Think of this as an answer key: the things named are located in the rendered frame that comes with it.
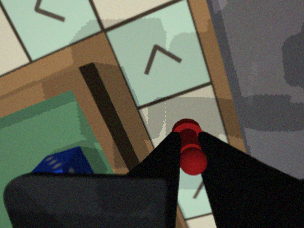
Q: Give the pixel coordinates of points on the tan wooden board border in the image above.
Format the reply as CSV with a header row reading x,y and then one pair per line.
x,y
97,49

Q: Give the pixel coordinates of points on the red pawn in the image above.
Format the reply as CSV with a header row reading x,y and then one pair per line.
x,y
193,160

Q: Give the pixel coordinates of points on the blue die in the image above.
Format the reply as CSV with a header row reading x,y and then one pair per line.
x,y
72,160

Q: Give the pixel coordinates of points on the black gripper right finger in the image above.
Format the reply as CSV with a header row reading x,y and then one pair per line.
x,y
244,192

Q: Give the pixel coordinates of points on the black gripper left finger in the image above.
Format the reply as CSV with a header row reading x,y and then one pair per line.
x,y
145,197

